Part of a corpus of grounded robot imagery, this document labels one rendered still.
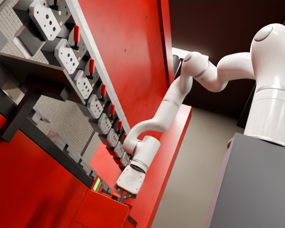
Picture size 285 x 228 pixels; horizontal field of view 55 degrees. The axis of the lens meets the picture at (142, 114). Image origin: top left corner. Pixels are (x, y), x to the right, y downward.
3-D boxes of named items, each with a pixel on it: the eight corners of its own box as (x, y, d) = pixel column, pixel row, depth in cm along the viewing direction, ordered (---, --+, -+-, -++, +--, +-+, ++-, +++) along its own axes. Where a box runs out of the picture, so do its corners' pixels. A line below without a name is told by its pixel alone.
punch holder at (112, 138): (108, 139, 174) (119, 117, 181) (97, 135, 177) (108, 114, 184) (114, 148, 187) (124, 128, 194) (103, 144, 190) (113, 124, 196)
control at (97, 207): (115, 239, 94) (135, 191, 102) (74, 220, 96) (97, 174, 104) (118, 241, 112) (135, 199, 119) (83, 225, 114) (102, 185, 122)
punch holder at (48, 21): (30, 10, 89) (56, -21, 96) (11, 7, 91) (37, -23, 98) (50, 43, 102) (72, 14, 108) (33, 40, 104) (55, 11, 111)
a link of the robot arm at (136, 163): (130, 156, 119) (127, 162, 117) (148, 165, 117) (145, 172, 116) (130, 161, 126) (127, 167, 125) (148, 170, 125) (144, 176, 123)
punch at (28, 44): (14, 40, 90) (30, 21, 94) (10, 39, 91) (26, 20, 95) (29, 60, 99) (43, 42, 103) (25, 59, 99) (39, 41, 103)
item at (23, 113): (26, 147, 72) (66, 84, 81) (-14, 131, 77) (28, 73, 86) (33, 153, 76) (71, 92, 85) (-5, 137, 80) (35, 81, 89)
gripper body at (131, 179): (127, 160, 118) (114, 183, 114) (148, 171, 116) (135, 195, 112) (127, 164, 125) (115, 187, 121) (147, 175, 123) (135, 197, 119)
